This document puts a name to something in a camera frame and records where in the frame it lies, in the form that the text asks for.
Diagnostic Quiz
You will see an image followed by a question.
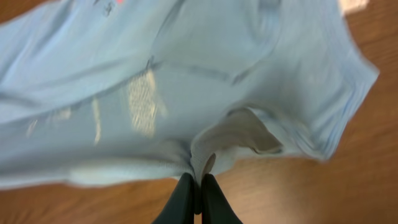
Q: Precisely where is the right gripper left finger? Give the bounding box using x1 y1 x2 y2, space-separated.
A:
152 173 195 224

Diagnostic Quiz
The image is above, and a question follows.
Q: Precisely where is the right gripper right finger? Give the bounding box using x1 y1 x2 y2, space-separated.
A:
201 174 242 224

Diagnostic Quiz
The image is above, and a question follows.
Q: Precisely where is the light blue printed t-shirt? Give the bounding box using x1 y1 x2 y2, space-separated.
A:
1 0 379 189

